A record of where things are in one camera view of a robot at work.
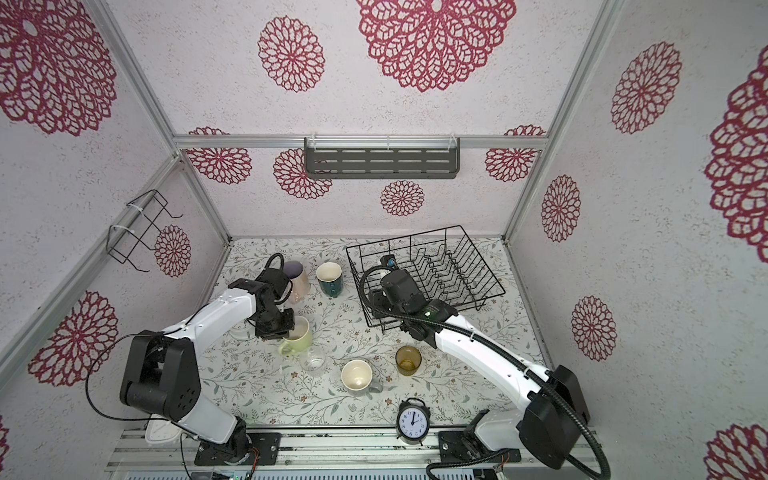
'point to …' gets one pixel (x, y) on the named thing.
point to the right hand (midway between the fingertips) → (377, 288)
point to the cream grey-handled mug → (356, 375)
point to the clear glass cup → (313, 360)
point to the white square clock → (161, 431)
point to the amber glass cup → (408, 359)
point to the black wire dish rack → (444, 261)
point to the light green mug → (299, 339)
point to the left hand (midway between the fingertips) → (287, 339)
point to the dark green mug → (330, 278)
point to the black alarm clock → (412, 420)
